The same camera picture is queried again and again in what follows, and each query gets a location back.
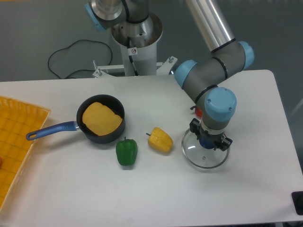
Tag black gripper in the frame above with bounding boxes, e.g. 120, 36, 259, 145
189, 118, 233, 151

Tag glass pot lid blue knob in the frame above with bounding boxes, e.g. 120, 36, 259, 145
181, 128, 230, 169

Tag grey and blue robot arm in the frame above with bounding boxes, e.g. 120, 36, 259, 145
85, 0, 254, 151

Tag red bell pepper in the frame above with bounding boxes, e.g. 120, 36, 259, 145
190, 105, 203, 118

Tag yellow bell pepper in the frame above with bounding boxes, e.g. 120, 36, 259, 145
146, 127, 173, 153

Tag green bell pepper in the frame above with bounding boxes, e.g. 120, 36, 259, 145
116, 137, 138, 166

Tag black object at table edge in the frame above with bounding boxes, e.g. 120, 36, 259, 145
291, 191, 303, 216

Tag yellow bread slice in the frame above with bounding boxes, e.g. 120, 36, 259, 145
82, 102, 123, 136

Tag yellow plastic tray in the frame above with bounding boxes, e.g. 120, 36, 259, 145
0, 96, 51, 208

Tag black saucepan blue handle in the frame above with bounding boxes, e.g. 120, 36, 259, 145
26, 94, 125, 144

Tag black cable on floor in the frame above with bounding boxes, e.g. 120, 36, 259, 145
47, 39, 113, 79

